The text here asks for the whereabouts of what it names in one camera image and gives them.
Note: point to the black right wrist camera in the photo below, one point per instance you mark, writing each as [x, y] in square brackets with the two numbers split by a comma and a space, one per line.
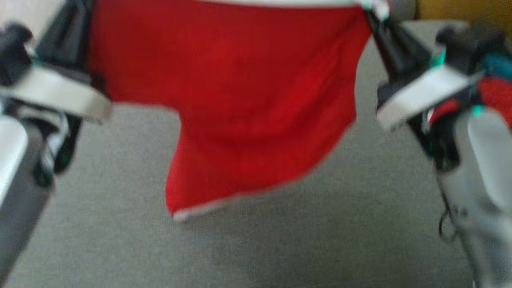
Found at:
[464, 48]

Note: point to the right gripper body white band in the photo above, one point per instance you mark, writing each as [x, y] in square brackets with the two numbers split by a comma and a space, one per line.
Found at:
[420, 94]

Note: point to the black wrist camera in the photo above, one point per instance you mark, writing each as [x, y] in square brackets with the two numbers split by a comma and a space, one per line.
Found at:
[464, 48]
[14, 52]

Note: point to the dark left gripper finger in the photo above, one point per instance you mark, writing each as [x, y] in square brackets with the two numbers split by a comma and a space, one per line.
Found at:
[80, 40]
[58, 36]

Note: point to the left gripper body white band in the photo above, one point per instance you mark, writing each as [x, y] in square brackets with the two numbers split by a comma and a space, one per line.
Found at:
[60, 94]

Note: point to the grey fabric sofa seat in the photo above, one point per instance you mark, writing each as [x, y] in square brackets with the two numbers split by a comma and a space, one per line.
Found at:
[280, 248]

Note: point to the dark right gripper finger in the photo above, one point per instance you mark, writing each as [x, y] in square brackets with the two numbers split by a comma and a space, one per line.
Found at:
[390, 60]
[404, 44]

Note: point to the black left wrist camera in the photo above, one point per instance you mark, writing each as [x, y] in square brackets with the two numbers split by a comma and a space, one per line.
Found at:
[14, 52]

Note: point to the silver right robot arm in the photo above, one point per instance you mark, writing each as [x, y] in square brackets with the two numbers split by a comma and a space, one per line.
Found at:
[484, 200]

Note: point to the mustard yellow cushion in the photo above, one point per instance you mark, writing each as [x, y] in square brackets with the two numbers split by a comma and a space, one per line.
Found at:
[460, 10]

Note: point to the red and white garment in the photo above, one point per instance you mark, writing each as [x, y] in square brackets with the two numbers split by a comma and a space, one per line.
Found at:
[240, 100]

